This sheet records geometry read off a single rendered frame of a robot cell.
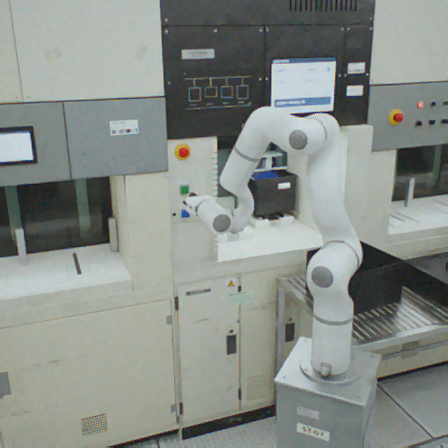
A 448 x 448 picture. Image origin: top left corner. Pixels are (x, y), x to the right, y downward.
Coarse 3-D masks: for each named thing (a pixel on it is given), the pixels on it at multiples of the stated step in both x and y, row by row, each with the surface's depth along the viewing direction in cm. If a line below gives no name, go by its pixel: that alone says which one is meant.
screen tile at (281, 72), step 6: (276, 72) 208; (282, 72) 208; (288, 72) 209; (294, 72) 210; (276, 78) 208; (300, 78) 212; (282, 84) 210; (288, 84) 211; (294, 84) 212; (300, 84) 213; (276, 90) 210; (282, 90) 211; (288, 90) 212; (294, 90) 212; (300, 90) 213
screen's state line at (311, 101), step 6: (330, 96) 219; (276, 102) 211; (282, 102) 212; (288, 102) 213; (294, 102) 214; (300, 102) 215; (306, 102) 216; (312, 102) 217; (318, 102) 218; (324, 102) 219; (330, 102) 220
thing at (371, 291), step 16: (368, 256) 225; (384, 256) 216; (368, 272) 198; (384, 272) 202; (400, 272) 207; (352, 288) 197; (368, 288) 201; (384, 288) 205; (400, 288) 210; (368, 304) 203; (384, 304) 208
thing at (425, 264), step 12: (444, 252) 233; (408, 264) 222; (420, 264) 221; (432, 264) 221; (444, 264) 220; (408, 276) 223; (420, 276) 217; (432, 276) 210; (444, 276) 210; (420, 288) 218; (432, 288) 211; (444, 288) 205; (432, 300) 212; (444, 300) 206
